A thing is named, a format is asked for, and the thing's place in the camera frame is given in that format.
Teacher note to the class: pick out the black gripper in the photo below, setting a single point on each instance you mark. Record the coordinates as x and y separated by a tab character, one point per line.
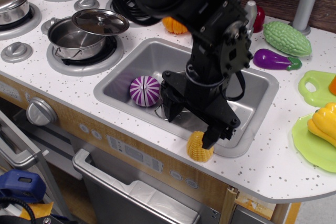
208	102

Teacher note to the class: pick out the yellow toy corn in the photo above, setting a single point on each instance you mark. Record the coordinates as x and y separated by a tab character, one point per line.
194	148

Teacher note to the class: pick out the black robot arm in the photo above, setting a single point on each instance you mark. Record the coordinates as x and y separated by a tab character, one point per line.
220	49

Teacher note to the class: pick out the steel pot in sink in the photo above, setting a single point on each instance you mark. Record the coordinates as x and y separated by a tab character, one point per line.
184	121

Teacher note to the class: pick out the grey toy sink basin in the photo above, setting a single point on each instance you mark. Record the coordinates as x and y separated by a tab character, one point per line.
152	57

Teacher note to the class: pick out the steel pot lid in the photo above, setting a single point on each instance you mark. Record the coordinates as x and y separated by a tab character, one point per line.
100	22

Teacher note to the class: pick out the steel pot on stove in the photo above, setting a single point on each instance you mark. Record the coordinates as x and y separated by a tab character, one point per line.
70	42

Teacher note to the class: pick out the steel lidded pot far left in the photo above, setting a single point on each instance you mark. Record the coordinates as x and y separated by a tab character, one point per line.
13	11

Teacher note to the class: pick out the purple white striped toy onion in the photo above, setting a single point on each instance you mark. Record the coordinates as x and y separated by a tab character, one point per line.
145	91

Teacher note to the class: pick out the purple toy eggplant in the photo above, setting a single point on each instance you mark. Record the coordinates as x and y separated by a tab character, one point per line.
267	59

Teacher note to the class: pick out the orange toy pumpkin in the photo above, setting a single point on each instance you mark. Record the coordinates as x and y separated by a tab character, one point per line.
173	26

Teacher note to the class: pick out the silver dishwasher door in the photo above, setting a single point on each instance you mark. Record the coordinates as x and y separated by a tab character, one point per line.
123	196

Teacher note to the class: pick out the light green toy plate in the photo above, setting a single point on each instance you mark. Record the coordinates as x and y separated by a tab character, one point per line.
314	149

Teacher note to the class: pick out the green toy bitter gourd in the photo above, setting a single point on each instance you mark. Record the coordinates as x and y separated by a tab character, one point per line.
286	39

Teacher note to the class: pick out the red toy fruit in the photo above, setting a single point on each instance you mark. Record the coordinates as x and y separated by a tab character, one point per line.
260	19

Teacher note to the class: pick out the silver toy faucet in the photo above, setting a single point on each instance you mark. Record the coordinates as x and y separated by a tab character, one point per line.
251	9

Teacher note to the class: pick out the yellow toy bell pepper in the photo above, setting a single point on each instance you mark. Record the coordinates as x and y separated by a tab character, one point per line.
322	123

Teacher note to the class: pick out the green toy cutting board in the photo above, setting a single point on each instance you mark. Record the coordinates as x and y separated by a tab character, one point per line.
314	88

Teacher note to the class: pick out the black stove burner back right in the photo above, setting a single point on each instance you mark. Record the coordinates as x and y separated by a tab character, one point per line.
133	13

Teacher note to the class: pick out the orange toy item right edge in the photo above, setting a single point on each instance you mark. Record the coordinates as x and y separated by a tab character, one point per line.
332	86

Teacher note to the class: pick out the silver oven knob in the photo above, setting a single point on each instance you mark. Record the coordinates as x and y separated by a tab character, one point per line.
40	113

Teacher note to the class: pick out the grey stove knob middle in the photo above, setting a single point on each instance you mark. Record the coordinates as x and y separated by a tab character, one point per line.
86	4

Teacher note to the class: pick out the grey stove knob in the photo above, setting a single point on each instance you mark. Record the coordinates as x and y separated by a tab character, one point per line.
86	4
16	52

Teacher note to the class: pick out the grey vertical pole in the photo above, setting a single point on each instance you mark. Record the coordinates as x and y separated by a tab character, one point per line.
302	16

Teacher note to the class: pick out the blue clamp tool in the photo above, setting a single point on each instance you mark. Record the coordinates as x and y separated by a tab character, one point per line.
26	186

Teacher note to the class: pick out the grey stove knob front left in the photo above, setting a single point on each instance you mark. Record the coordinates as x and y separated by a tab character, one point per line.
16	52

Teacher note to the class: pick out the silver oven door handle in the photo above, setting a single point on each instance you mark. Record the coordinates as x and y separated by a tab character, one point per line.
18	150

